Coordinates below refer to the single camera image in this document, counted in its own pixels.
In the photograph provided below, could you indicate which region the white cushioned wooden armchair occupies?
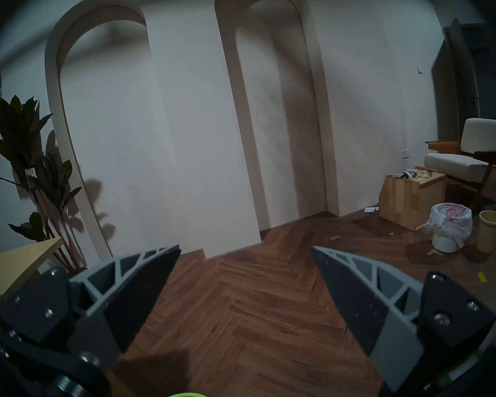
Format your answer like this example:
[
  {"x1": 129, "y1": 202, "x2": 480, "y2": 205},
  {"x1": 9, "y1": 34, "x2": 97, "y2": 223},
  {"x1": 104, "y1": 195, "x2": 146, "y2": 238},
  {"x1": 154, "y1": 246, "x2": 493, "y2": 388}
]
[{"x1": 424, "y1": 118, "x2": 496, "y2": 208}]

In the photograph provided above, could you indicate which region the tall dark green plant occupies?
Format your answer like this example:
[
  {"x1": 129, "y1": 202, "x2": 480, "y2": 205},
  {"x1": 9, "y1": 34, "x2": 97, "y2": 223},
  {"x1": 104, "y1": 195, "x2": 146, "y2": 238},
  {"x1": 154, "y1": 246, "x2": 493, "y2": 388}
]
[{"x1": 0, "y1": 95, "x2": 83, "y2": 273}]

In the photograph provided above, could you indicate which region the white bin with plastic bag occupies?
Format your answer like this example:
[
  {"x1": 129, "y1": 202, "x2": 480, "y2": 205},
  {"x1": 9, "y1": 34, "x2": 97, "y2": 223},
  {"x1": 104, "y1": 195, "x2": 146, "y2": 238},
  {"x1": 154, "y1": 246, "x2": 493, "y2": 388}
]
[{"x1": 426, "y1": 203, "x2": 473, "y2": 253}]

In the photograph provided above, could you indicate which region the beige paper bucket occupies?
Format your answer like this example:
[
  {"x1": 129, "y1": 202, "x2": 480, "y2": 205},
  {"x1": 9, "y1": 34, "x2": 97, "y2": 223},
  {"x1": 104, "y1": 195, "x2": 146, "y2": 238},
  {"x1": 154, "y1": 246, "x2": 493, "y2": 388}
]
[{"x1": 476, "y1": 210, "x2": 496, "y2": 254}]

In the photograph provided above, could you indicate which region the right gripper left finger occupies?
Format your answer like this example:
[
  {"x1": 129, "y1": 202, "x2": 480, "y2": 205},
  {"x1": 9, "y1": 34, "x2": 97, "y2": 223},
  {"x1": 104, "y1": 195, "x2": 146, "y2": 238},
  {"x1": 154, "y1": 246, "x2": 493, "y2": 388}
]
[{"x1": 0, "y1": 245, "x2": 181, "y2": 376}]

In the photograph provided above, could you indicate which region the light wooden box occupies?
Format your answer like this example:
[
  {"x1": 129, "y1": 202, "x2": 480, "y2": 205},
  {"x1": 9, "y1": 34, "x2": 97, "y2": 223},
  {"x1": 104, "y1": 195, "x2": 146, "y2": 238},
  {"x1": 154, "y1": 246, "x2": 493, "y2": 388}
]
[{"x1": 378, "y1": 167, "x2": 447, "y2": 231}]

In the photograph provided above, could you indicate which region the clutter of small items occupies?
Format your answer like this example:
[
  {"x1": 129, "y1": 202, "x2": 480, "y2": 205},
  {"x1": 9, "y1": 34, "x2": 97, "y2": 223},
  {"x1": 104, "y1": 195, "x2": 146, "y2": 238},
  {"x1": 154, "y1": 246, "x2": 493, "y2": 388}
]
[{"x1": 391, "y1": 169, "x2": 432, "y2": 181}]

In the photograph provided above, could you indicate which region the dark grey door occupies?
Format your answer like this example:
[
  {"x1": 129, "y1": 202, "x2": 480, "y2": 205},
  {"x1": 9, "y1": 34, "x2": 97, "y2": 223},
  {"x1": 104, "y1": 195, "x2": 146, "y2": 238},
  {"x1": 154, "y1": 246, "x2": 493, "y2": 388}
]
[{"x1": 443, "y1": 18, "x2": 496, "y2": 142}]

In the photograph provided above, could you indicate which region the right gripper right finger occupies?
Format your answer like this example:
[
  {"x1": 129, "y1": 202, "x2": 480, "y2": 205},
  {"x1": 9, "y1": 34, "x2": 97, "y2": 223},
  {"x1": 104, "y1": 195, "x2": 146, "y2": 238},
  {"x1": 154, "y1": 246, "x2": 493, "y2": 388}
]
[{"x1": 310, "y1": 246, "x2": 496, "y2": 395}]

